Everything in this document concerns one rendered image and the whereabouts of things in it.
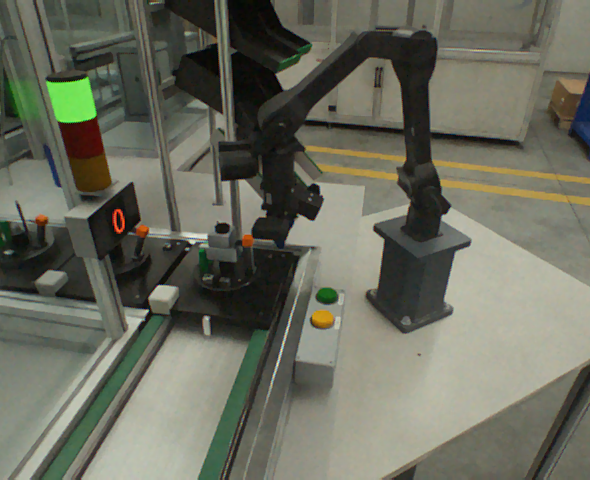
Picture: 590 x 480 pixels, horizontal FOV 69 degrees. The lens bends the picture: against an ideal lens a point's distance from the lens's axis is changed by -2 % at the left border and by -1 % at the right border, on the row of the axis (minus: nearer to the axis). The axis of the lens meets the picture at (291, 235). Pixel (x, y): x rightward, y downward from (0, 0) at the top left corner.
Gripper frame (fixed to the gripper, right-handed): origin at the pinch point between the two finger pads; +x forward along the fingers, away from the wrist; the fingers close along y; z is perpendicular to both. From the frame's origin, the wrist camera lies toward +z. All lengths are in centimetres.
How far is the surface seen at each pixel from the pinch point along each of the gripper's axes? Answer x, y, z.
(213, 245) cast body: 2.8, -2.2, -13.2
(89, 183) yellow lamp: -18.7, -20.9, -22.3
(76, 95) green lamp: -30.7, -20.2, -21.1
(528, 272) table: 25, 30, 59
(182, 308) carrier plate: 11.8, -11.3, -17.4
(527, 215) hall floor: 113, 233, 132
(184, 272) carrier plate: 11.8, -0.3, -21.5
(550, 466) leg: 80, 13, 74
